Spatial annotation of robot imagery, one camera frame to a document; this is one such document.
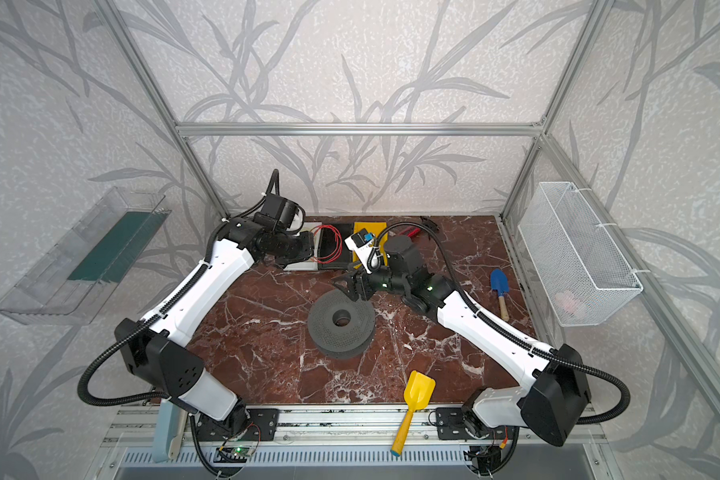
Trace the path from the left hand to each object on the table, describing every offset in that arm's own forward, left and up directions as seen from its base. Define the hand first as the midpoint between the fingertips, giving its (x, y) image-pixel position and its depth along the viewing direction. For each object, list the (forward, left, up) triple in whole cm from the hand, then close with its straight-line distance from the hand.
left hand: (320, 242), depth 79 cm
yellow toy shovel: (-32, -27, -24) cm, 48 cm away
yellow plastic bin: (+25, -14, -23) cm, 37 cm away
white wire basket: (-16, -58, +11) cm, 62 cm away
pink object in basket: (-16, -62, -3) cm, 64 cm away
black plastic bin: (+4, -1, -6) cm, 8 cm away
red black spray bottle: (+27, -34, -24) cm, 50 cm away
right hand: (-9, -7, +3) cm, 12 cm away
